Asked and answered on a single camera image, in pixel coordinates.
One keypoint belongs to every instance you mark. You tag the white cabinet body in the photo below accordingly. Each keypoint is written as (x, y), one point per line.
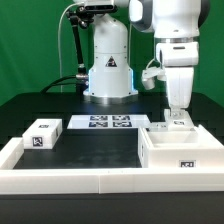
(196, 148)

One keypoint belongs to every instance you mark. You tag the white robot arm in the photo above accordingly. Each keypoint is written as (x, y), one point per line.
(168, 29)

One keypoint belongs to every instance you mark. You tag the white door panel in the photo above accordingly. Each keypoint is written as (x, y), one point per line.
(158, 127)
(178, 124)

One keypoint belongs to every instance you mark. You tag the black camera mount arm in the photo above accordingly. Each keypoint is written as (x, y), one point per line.
(78, 40)

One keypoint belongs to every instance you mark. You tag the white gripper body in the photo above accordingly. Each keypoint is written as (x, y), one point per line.
(177, 61)

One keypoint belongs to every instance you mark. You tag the white cabinet top block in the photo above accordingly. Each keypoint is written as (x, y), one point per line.
(42, 134)

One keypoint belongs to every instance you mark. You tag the white U-shaped fence frame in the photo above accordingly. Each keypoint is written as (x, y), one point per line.
(100, 181)

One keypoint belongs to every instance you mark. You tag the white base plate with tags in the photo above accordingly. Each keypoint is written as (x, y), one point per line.
(108, 121)

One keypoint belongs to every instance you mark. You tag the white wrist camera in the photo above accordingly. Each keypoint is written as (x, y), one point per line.
(150, 74)

